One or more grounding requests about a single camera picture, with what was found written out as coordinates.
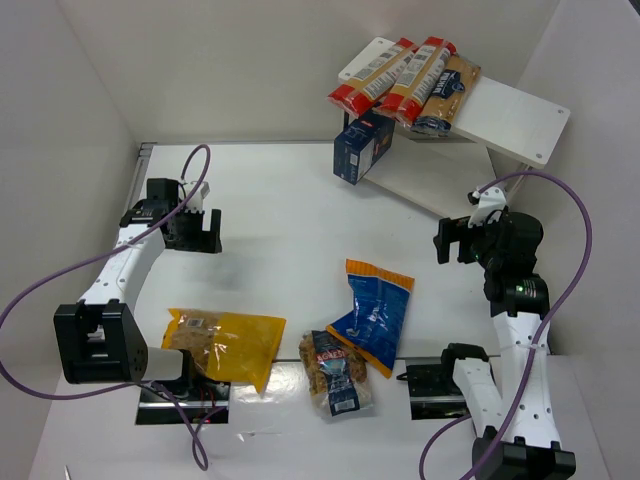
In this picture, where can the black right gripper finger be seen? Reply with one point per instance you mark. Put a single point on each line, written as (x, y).
(442, 240)
(463, 235)

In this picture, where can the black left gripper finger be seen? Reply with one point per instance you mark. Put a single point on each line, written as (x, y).
(191, 246)
(214, 245)

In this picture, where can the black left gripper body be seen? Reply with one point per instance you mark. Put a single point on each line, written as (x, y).
(191, 232)

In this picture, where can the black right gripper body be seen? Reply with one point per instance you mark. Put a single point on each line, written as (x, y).
(463, 240)

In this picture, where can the blue orange pasta bag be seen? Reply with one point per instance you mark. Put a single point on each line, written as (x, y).
(373, 327)

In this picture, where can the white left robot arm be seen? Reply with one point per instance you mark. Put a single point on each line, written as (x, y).
(98, 338)

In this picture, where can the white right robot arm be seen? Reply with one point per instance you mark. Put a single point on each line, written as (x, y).
(516, 435)

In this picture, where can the white two-tier shelf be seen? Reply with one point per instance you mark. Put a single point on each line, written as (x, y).
(499, 129)

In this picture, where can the yellow pasta bag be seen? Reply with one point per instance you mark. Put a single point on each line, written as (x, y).
(225, 346)

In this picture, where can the dark blue pasta box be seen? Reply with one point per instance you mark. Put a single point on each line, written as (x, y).
(360, 145)

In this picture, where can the clear fusilli pasta bag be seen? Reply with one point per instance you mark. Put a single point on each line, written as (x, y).
(337, 375)

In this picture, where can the red spaghetti pack middle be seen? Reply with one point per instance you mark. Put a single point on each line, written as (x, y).
(406, 99)

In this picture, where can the red spaghetti pack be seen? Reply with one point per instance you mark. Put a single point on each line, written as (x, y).
(406, 99)
(369, 84)

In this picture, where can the dark blue spaghetti pack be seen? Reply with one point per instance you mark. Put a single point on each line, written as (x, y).
(448, 96)

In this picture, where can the red spaghetti pack left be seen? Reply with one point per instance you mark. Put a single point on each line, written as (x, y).
(369, 84)

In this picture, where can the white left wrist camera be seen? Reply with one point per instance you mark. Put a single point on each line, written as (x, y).
(198, 194)

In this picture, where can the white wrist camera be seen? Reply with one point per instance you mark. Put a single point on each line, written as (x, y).
(198, 194)
(488, 206)

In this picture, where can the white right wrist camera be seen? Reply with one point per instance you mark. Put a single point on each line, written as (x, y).
(488, 206)

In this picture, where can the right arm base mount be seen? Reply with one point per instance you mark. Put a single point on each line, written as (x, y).
(453, 387)

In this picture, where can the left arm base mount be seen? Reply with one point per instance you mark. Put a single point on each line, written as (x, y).
(208, 402)

